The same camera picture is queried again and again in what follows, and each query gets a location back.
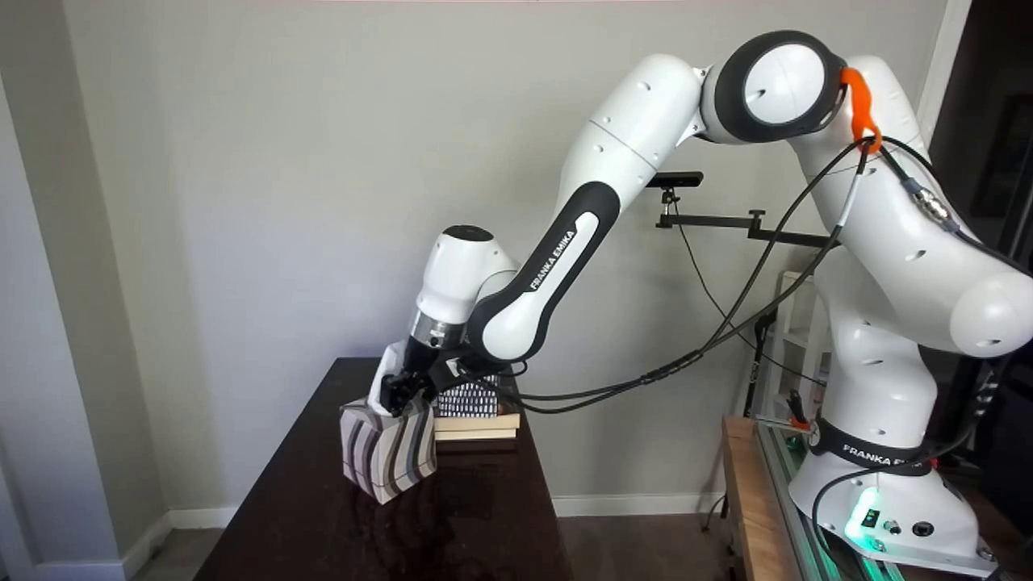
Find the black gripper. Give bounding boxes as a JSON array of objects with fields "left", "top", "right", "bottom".
[{"left": 380, "top": 332, "right": 484, "bottom": 421}]

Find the long white tissue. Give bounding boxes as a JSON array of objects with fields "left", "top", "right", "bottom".
[{"left": 364, "top": 341, "right": 407, "bottom": 421}]

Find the black white patterned tissue box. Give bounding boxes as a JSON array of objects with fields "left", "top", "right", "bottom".
[{"left": 432, "top": 381, "right": 507, "bottom": 423}]

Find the grey striped cloth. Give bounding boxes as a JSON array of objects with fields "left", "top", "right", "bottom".
[{"left": 336, "top": 396, "right": 441, "bottom": 507}]

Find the dark blue book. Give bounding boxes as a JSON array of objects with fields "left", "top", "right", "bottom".
[{"left": 432, "top": 421, "right": 528, "bottom": 438}]

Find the thick book with cream pages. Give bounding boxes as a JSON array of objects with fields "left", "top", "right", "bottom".
[{"left": 432, "top": 429, "right": 523, "bottom": 448}]

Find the dark wooden dresser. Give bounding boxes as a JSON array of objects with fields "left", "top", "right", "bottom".
[{"left": 191, "top": 356, "right": 576, "bottom": 581}]

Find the wooden workbench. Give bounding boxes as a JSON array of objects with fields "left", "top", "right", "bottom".
[{"left": 720, "top": 414, "right": 802, "bottom": 581}]

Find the white shelf unit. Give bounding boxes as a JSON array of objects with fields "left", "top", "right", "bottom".
[{"left": 750, "top": 266, "right": 834, "bottom": 429}]

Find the black equipment case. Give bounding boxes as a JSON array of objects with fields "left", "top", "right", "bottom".
[{"left": 964, "top": 357, "right": 1033, "bottom": 542}]

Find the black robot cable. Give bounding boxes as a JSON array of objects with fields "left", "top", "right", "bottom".
[{"left": 501, "top": 134, "right": 919, "bottom": 421}]

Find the thin black camera cable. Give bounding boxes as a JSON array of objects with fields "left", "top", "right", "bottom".
[{"left": 673, "top": 219, "right": 834, "bottom": 394}]

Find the black bar-shaped camera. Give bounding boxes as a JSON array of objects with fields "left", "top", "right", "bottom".
[{"left": 645, "top": 167, "right": 708, "bottom": 195}]

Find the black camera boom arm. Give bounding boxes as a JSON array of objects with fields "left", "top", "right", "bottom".
[{"left": 652, "top": 187, "right": 864, "bottom": 258}]

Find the orange cable tie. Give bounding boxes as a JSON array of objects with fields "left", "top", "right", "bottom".
[{"left": 840, "top": 66, "right": 888, "bottom": 156}]

